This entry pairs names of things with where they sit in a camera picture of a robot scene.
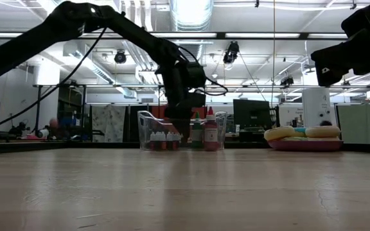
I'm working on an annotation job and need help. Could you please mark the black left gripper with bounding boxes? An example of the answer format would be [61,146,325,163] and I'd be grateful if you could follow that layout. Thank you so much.
[161,60,207,142]

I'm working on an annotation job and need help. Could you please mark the green food coloring bottle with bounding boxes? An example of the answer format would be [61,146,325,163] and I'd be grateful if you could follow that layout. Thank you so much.
[191,111,204,150]

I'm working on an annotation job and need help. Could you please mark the red food coloring bottle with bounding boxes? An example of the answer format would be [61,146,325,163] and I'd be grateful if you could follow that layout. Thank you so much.
[203,107,220,152]

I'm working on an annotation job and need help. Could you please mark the orange partition panel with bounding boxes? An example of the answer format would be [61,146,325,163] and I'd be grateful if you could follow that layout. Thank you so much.
[151,104,207,120]

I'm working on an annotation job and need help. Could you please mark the clear plastic bin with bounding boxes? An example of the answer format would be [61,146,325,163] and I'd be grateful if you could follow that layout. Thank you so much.
[136,110,228,151]

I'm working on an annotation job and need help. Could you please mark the white square column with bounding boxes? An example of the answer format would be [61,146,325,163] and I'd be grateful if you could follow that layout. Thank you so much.
[302,88,331,128]

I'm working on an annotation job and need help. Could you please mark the black ceiling spotlight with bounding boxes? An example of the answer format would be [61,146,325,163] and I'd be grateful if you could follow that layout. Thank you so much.
[280,76,295,88]
[114,49,127,65]

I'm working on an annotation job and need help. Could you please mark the pale green partition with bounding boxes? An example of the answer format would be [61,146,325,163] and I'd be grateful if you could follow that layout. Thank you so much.
[337,104,370,145]

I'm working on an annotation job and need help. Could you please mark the black monitor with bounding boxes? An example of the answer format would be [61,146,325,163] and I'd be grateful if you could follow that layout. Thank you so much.
[232,99,272,133]

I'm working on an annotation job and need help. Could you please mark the grey marbled curtain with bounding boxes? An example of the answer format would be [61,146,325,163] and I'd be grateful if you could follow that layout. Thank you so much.
[91,105,127,144]

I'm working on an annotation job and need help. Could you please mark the blue frosted donut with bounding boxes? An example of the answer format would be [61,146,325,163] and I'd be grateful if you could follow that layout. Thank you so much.
[292,127,308,138]

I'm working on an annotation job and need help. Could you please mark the person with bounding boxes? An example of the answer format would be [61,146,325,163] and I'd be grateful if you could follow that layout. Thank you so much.
[47,117,67,139]

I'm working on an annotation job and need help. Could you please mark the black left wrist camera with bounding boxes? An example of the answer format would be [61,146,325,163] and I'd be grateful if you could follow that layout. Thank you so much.
[186,62,207,89]

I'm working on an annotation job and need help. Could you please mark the black left camera cable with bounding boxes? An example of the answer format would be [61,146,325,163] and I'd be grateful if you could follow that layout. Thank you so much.
[178,46,229,97]

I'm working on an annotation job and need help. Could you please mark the black overhead camera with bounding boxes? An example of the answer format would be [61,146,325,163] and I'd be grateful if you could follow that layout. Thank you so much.
[222,40,240,65]

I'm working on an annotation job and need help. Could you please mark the thin hanging black cable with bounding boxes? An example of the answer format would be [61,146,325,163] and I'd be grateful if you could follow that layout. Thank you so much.
[270,0,276,105]

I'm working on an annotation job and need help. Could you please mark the silver ventilation duct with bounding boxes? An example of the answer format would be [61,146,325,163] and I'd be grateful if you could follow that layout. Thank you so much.
[168,0,215,67]

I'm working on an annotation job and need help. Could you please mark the black aluminium rig frame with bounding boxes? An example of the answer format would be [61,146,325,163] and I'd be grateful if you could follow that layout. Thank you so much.
[0,31,370,154]

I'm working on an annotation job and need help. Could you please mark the black background rig frame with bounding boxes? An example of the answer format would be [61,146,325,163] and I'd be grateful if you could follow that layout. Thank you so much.
[32,83,88,142]

